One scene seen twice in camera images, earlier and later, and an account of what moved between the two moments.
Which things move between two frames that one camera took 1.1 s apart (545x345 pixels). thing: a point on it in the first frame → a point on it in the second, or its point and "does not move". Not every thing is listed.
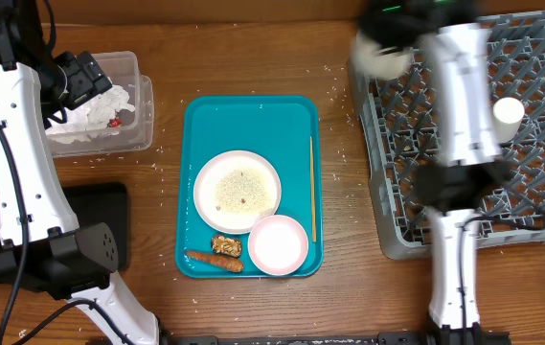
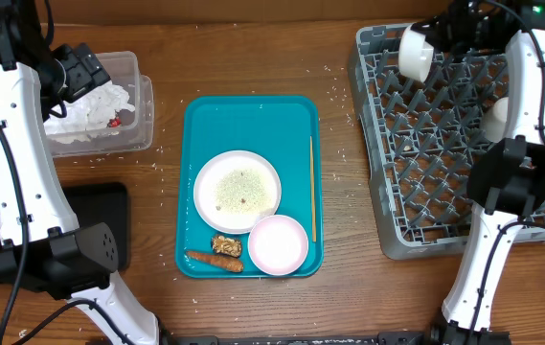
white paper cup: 508,113 does not move
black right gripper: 366,15 → 445,35
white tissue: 89,117 does not move
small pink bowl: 278,245 does not move
